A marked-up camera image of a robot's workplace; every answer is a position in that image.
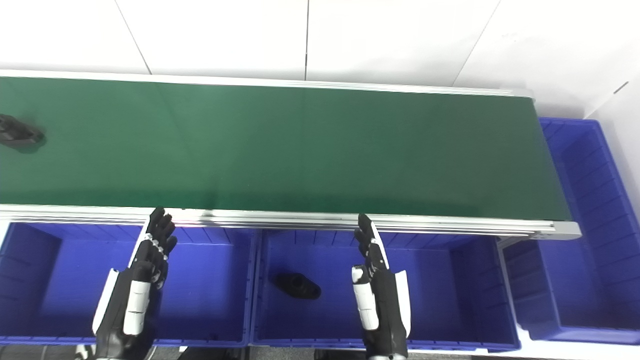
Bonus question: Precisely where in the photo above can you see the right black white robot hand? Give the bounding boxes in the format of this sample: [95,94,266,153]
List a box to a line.
[351,213,412,360]

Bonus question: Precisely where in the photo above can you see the black flanged metal part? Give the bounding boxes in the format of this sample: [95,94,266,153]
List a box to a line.
[0,114,46,152]
[273,272,322,301]

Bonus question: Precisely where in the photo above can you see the blue plastic bin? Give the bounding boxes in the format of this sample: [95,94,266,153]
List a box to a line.
[0,221,257,348]
[502,117,640,346]
[249,227,522,352]

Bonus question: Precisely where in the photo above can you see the green conveyor belt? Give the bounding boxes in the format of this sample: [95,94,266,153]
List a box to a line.
[0,70,582,241]
[0,76,572,222]

